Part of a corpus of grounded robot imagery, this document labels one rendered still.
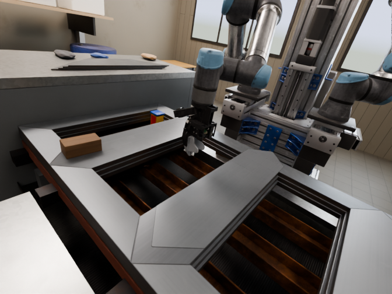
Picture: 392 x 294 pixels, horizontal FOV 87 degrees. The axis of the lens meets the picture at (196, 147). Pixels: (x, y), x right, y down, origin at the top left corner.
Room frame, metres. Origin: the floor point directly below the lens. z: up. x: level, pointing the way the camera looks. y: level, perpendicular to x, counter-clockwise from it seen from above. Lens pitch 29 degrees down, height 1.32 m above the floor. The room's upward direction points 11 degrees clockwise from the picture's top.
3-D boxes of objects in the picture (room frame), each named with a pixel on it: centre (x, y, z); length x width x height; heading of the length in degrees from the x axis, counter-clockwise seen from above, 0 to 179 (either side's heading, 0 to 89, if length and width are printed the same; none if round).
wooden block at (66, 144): (0.62, 0.41, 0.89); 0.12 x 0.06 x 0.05; 140
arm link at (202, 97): (0.65, 0.00, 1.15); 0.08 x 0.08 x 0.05
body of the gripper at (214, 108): (0.65, 0.00, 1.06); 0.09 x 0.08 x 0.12; 55
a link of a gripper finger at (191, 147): (0.64, 0.01, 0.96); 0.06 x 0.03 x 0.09; 55
